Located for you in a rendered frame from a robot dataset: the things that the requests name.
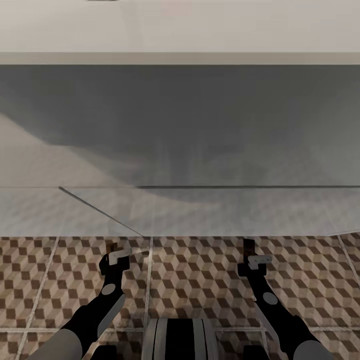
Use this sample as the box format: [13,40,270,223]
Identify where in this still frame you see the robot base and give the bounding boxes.
[90,345,269,360]

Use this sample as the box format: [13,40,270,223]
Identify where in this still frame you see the mousetrap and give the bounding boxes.
[243,238,256,259]
[106,242,118,261]

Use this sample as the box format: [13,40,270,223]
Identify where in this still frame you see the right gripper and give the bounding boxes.
[237,254,267,285]

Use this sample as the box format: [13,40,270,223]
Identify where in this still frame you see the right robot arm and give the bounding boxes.
[237,254,338,360]

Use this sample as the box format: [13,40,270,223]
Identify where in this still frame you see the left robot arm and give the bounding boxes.
[25,248,133,360]

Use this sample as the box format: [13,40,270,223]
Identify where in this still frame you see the robot trunk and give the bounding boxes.
[141,318,219,360]

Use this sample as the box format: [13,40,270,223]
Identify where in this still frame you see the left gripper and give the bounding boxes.
[99,254,130,278]

